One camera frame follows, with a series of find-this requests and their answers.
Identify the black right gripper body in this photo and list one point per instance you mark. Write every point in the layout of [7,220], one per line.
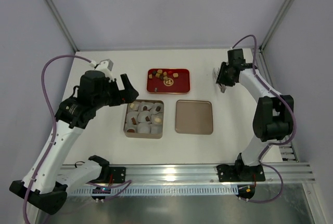
[223,74]

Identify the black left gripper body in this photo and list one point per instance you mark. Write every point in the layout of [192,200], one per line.
[119,93]

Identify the metal serving tongs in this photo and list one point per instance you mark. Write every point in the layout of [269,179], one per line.
[216,78]

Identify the gold tin box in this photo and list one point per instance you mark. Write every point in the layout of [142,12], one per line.
[144,129]

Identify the brown bar chocolate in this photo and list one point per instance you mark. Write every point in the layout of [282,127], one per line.
[134,122]

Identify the red round chocolate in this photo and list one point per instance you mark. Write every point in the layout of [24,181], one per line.
[131,130]

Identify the gold tin lid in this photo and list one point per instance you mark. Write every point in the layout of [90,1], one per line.
[194,117]

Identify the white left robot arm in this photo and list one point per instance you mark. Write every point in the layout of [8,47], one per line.
[42,186]

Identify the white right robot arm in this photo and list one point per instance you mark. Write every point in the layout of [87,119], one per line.
[249,156]

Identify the red chocolate tray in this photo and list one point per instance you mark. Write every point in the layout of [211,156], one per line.
[168,81]

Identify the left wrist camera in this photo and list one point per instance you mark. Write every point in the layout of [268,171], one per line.
[104,66]

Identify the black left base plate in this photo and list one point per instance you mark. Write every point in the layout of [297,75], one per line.
[117,175]

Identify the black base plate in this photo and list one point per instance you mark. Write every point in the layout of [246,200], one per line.
[240,173]
[117,175]

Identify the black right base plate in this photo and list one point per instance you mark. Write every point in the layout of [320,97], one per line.
[240,173]

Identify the aluminium side rail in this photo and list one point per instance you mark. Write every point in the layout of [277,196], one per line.
[274,121]

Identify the slotted cable duct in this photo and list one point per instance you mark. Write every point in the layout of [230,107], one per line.
[157,190]

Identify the aluminium mounting rail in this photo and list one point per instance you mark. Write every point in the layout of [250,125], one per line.
[291,172]

